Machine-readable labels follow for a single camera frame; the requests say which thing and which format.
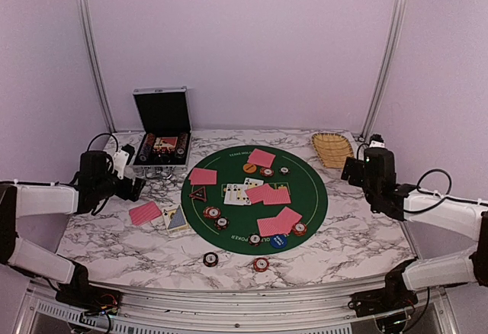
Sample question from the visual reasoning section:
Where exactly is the red-backed playing card deck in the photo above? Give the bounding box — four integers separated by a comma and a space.
129, 201, 162, 226

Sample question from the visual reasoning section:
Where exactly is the red card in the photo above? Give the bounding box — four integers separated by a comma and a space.
263, 187, 291, 205
247, 149, 275, 168
275, 207, 302, 233
189, 167, 217, 185

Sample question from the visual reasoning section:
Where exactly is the black triangular all-in button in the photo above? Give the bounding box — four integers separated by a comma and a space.
189, 186, 207, 202

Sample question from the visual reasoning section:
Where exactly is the red chip stack mat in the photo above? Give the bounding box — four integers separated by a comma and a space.
203, 206, 221, 219
292, 222, 307, 236

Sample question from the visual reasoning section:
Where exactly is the dark 100 chips mat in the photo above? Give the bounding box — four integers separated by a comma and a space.
279, 166, 290, 175
248, 233, 262, 246
214, 217, 230, 230

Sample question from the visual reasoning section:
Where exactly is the orange big blind button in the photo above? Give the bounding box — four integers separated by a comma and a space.
242, 163, 257, 174

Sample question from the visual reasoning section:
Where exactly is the face-up playing card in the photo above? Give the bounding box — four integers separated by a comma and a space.
244, 178, 264, 189
223, 184, 250, 206

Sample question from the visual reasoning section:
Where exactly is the dark red 100 chip stack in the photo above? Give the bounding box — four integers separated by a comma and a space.
203, 252, 219, 267

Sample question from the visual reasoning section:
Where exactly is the dark 100 chips bottom mat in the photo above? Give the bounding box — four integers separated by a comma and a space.
248, 233, 262, 246

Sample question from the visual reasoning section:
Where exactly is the orange-red 5 chip stack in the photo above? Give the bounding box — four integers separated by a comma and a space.
253, 257, 269, 272

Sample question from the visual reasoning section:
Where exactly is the dark 100 chips top mat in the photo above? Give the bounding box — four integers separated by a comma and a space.
279, 166, 290, 175

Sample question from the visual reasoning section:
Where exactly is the red card mat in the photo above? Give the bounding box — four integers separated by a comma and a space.
246, 184, 272, 204
256, 217, 284, 237

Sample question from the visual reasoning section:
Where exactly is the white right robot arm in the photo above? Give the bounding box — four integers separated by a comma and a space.
341, 147, 487, 313

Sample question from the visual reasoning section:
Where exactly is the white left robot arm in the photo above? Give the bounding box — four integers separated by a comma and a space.
1, 150, 146, 310

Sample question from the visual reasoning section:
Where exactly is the woven yellow bamboo tray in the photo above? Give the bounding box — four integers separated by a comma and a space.
311, 133, 354, 169

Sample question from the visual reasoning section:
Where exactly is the blue-backed playing card deck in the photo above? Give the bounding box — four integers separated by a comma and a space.
162, 204, 189, 233

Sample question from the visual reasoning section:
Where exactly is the aluminium poker chip case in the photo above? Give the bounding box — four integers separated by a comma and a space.
133, 86, 191, 172

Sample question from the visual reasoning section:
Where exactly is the blue small blind button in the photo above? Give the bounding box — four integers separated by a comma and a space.
269, 234, 287, 249

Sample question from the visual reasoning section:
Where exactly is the green round poker mat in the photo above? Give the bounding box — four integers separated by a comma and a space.
181, 145, 328, 255

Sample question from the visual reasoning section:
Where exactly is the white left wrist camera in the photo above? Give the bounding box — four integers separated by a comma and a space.
112, 144, 135, 180

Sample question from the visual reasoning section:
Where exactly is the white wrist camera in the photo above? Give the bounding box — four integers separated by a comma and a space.
112, 144, 135, 180
368, 133, 385, 149

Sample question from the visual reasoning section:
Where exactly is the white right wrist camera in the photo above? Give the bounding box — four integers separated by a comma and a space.
368, 133, 385, 149

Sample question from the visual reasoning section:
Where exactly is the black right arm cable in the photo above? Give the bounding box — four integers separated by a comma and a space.
354, 137, 488, 205

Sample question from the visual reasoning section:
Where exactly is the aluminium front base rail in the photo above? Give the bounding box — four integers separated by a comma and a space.
13, 276, 458, 333

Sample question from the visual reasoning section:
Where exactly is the right aluminium frame post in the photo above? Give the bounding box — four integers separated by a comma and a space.
360, 0, 407, 139

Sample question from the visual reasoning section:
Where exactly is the aluminium frame post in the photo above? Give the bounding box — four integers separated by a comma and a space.
360, 0, 407, 139
77, 0, 116, 132

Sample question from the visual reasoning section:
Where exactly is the left aluminium frame post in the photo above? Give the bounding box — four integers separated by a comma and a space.
77, 0, 116, 132

